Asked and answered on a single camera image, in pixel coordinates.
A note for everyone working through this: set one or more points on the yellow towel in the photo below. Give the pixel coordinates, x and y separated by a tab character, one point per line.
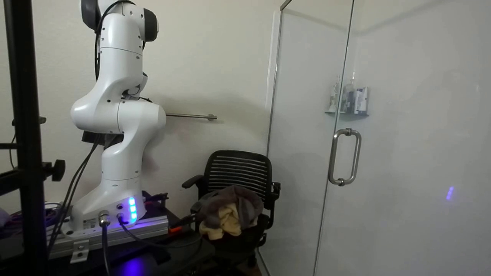
220	223

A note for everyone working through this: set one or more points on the large dark grey towel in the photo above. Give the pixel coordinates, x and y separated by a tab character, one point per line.
106	140

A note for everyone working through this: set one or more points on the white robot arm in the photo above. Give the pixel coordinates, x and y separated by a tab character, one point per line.
114	108

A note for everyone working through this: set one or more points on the black mesh office chair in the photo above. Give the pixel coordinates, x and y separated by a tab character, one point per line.
252	171

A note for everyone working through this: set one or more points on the shower shelf with bottles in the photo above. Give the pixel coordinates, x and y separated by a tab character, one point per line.
349	102

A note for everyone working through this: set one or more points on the glass shower door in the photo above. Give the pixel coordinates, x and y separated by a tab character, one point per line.
421	203

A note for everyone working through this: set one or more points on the black tripod pole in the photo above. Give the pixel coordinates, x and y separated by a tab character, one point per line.
28	178

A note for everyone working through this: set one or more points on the metal towel rail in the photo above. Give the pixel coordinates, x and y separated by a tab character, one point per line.
208	117

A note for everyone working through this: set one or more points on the chrome door handle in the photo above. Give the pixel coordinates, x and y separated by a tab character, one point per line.
343	158

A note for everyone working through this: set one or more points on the red handled clamp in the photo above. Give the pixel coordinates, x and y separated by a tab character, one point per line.
182	229

